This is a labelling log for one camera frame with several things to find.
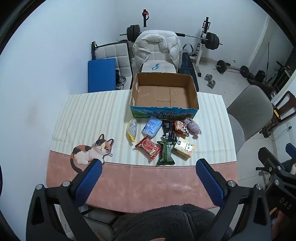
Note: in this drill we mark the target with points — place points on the printed cardboard box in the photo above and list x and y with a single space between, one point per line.
161 95

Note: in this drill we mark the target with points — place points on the dark grey fleece clothing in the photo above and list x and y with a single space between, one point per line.
173 222

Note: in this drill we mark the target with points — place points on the white puffer jacket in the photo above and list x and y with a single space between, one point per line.
157 44

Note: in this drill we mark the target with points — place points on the yellow tissue pack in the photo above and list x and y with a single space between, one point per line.
183 147

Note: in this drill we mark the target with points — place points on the blue tissue pack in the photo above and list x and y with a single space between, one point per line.
151 126

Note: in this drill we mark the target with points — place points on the blue board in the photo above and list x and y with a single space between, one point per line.
101 74

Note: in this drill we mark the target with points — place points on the small blue strip packet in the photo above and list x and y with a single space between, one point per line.
155 66

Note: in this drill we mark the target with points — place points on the orange snack packet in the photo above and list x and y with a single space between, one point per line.
181 128

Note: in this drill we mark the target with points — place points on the green snack packet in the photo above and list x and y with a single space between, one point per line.
166 153

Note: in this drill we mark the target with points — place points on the white upholstered chair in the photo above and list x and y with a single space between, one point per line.
165 66

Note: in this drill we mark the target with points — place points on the striped pink cat-print tablecloth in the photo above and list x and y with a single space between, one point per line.
92 111

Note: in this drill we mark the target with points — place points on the black speaker box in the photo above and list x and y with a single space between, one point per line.
260 75

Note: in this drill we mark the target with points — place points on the barbell with black plates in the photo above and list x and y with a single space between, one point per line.
211 40

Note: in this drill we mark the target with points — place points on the yellow and silver packet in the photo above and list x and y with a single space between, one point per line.
132 129

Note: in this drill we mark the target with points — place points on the white padded stool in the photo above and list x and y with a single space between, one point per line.
111 52

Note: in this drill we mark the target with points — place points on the short barbell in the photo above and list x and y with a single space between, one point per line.
220 66

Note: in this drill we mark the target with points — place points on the white bench press rack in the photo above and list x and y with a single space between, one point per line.
200 48

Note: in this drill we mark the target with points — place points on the lilac cloth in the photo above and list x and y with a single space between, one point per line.
193 126

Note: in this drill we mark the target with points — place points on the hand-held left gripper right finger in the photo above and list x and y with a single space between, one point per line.
209 183

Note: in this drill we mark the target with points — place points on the person's right hand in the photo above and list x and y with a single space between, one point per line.
284 220

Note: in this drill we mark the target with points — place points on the black weight bench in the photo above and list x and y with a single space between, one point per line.
187 64

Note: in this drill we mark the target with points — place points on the black metal frame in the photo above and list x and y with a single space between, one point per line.
279 69

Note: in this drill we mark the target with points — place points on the chrome dumbbell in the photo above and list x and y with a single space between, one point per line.
212 83
208 76

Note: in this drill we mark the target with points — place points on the yellow black tool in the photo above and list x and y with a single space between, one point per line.
277 114

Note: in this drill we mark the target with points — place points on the dark wooden chair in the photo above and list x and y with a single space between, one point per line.
290 99

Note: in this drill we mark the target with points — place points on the black snack packet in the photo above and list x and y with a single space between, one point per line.
168 131

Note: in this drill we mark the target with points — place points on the black pole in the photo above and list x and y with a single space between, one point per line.
267 55

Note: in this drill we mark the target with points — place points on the red snack packet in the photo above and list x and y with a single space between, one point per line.
148 147

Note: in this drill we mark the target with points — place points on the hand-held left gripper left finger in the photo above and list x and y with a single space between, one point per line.
89 183

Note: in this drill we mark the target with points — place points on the dark wooden low table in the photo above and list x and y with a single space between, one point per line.
261 84

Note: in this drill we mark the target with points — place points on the grey shell chair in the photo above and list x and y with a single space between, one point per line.
252 104

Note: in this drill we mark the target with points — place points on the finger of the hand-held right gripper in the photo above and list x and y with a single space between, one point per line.
268 158
291 150

